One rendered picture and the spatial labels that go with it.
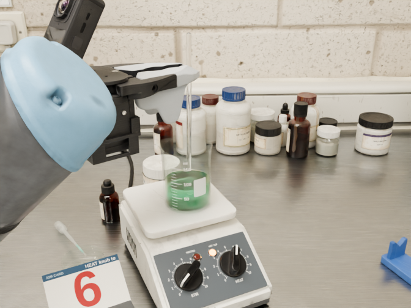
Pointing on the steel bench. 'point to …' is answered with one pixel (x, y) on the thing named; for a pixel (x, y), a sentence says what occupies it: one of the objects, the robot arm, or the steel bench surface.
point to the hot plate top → (155, 203)
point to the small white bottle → (283, 129)
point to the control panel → (209, 272)
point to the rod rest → (398, 260)
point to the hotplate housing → (213, 231)
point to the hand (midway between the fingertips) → (186, 68)
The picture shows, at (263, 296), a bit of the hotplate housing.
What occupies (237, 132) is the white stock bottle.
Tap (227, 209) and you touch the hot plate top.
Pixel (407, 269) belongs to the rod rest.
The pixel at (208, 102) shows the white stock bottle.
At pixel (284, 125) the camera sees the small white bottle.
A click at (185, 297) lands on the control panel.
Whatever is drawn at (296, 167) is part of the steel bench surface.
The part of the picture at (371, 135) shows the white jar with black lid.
